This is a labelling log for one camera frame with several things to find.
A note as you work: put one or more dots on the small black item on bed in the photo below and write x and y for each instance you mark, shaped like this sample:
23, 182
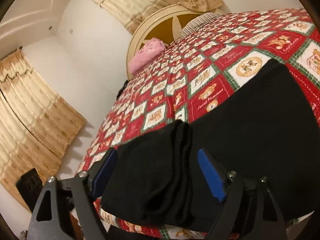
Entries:
122, 89

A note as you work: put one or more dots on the grey striped pillow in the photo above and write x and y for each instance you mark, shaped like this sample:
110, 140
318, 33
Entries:
198, 23

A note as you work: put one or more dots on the cream wooden headboard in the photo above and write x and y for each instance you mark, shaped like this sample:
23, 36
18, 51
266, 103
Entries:
164, 25

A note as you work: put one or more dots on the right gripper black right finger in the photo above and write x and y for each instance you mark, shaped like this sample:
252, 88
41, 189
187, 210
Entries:
249, 210

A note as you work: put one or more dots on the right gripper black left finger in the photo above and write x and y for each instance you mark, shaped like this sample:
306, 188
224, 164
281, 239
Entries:
51, 215

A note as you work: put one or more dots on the red checkered bedspread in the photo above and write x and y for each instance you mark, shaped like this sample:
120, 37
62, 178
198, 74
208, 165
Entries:
199, 73

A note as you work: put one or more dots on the black pants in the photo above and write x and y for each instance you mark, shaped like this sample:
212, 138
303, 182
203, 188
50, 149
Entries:
267, 128

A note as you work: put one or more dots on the beige curtain on side wall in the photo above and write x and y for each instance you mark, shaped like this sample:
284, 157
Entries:
37, 124

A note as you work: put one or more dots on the pink folded blanket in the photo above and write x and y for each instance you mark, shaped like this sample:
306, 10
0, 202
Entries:
145, 55

